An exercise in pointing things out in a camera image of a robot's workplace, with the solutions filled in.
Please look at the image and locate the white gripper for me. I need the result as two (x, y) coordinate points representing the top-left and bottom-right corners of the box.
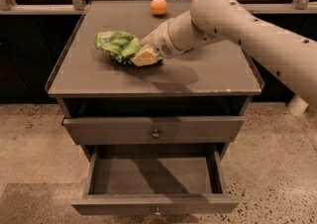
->
(131, 20), (192, 66)

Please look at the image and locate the green rice chip bag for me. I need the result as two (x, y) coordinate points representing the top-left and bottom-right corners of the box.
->
(94, 31), (162, 64)

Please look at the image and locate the grey wooden drawer cabinet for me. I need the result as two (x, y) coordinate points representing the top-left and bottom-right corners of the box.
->
(45, 0), (265, 224)

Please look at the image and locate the grey top drawer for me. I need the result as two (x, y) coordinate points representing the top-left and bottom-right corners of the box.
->
(63, 116), (245, 145)

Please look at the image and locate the orange fruit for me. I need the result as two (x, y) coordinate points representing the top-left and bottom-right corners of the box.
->
(151, 0), (167, 16)

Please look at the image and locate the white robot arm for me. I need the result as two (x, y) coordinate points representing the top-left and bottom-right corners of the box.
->
(132, 0), (317, 106)

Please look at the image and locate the grey open middle drawer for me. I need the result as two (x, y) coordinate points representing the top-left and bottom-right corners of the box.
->
(72, 144), (239, 215)

